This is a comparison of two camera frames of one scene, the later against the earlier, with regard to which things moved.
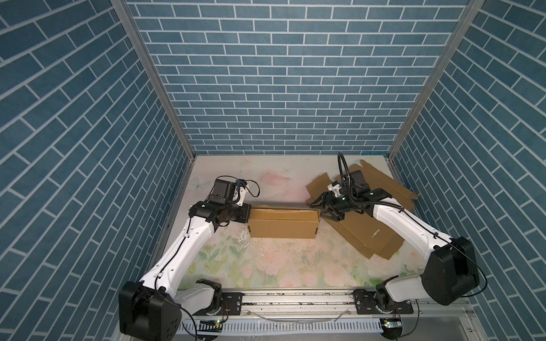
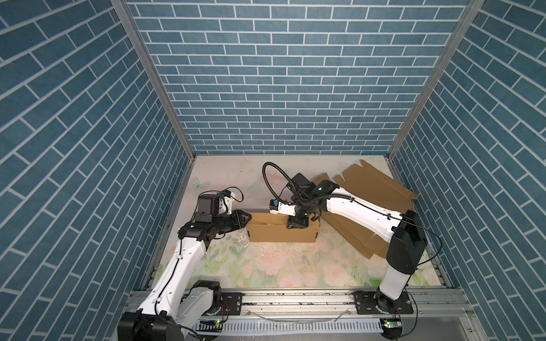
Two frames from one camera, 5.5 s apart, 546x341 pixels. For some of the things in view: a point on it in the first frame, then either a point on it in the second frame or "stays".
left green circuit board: (209, 325) stays
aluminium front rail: (306, 304) stays
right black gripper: (325, 196) -> (296, 222)
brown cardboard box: (365, 231) stays
